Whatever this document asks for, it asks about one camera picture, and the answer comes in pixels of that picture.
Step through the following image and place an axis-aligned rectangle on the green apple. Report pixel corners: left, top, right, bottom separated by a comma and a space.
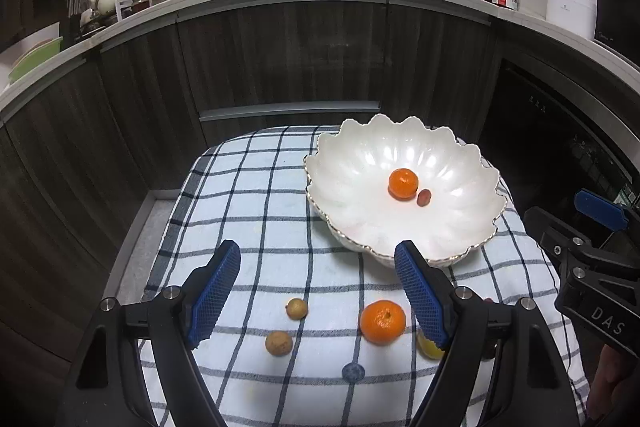
416, 329, 445, 361

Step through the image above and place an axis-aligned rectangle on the orange mandarin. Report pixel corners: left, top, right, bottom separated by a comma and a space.
387, 168, 419, 200
359, 300, 407, 346

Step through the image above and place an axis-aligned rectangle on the blueberry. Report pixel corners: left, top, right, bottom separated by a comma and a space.
342, 362, 366, 384

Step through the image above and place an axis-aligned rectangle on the brown longan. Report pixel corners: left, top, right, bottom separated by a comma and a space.
285, 298, 308, 321
265, 331, 293, 357

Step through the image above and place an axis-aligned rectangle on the dark cherry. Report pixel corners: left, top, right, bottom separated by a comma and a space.
482, 340, 498, 361

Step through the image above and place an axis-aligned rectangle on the person's right hand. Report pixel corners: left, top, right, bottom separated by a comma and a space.
587, 345, 639, 421

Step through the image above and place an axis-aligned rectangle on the built-in black dishwasher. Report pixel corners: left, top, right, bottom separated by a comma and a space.
480, 60, 639, 225

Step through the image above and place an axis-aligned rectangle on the blue checked white cloth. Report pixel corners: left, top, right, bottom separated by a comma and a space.
136, 123, 591, 427

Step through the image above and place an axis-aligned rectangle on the white scalloped ceramic bowl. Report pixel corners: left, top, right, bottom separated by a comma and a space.
304, 114, 508, 267

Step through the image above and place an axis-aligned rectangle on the black microwave oven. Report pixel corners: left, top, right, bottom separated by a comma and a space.
594, 0, 640, 66

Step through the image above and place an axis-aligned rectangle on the white rice cooker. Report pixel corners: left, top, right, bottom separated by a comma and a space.
546, 0, 597, 39

